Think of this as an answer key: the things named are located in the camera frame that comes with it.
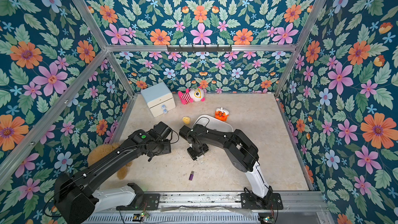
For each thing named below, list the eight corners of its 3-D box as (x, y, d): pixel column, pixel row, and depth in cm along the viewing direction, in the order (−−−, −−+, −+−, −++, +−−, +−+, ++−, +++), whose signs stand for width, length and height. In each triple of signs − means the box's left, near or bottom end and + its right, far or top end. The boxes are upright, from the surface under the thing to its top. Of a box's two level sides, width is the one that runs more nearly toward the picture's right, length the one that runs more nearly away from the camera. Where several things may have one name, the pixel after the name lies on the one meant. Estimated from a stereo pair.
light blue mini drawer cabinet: (154, 119, 107) (147, 104, 95) (147, 104, 116) (139, 89, 104) (177, 109, 113) (173, 94, 101) (168, 95, 122) (164, 80, 110)
